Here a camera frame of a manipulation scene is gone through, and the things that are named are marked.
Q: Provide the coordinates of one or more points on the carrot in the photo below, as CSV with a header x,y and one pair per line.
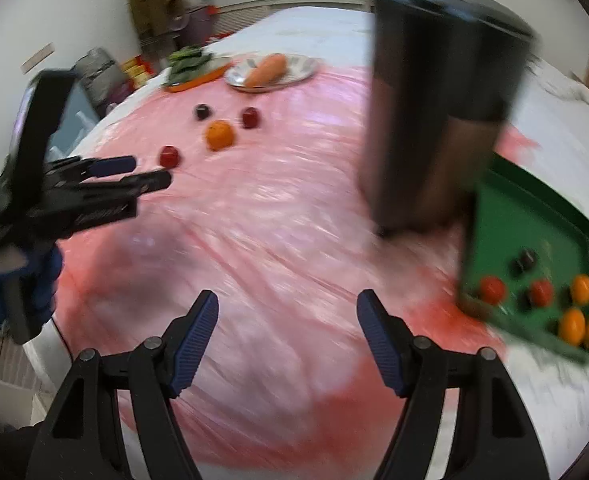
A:
x,y
267,70

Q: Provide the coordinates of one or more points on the white patterned plate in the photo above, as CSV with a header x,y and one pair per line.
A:
x,y
299,70

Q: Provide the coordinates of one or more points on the red plum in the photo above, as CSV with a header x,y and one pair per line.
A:
x,y
250,117
169,155
540,293
492,290

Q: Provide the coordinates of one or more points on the pink plastic sheet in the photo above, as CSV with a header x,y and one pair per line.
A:
x,y
274,260

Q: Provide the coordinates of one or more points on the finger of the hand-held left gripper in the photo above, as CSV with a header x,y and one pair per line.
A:
x,y
144,181
112,166

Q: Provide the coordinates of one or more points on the orange oval plate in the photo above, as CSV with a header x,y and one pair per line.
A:
x,y
209,74

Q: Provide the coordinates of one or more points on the green bok choy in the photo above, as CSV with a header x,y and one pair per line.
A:
x,y
189,60

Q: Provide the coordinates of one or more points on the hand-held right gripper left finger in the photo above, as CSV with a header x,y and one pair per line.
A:
x,y
194,350

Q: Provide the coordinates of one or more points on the dark purple plum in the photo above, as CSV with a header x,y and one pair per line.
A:
x,y
524,260
203,111

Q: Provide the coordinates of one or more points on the grey printed bag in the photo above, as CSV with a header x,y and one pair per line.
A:
x,y
99,67

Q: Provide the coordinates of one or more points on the purple bin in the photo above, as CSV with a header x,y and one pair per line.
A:
x,y
200,25

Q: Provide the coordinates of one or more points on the wall outlet panel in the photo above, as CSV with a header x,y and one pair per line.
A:
x,y
38,57

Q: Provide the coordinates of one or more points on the light blue suitcase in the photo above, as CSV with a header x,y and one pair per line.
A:
x,y
77,110

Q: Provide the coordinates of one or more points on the green cardboard box tray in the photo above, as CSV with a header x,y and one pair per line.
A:
x,y
524,210

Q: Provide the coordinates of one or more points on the person's left hand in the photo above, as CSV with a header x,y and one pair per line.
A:
x,y
44,280

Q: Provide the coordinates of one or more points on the red and yellow boxes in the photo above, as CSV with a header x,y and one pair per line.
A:
x,y
137,70

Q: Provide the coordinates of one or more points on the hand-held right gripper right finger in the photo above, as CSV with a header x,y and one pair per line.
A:
x,y
382,350

